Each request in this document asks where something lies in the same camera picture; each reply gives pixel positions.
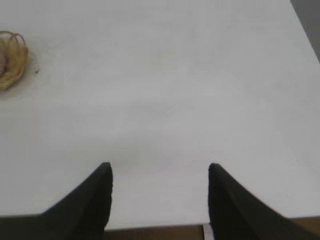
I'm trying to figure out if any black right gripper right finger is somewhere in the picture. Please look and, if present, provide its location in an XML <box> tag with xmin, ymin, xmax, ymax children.
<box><xmin>207</xmin><ymin>162</ymin><xmax>320</xmax><ymax>240</ymax></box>

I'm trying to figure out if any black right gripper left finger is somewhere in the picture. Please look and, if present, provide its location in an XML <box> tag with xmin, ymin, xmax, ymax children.
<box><xmin>0</xmin><ymin>161</ymin><xmax>114</xmax><ymax>240</ymax></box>

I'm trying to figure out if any yellow woven plastic basket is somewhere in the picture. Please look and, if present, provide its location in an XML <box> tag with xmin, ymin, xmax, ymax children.
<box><xmin>0</xmin><ymin>30</ymin><xmax>30</xmax><ymax>92</ymax></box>

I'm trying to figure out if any pink soft peach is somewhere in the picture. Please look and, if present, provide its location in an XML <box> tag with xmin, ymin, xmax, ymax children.
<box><xmin>0</xmin><ymin>53</ymin><xmax>7</xmax><ymax>76</ymax></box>

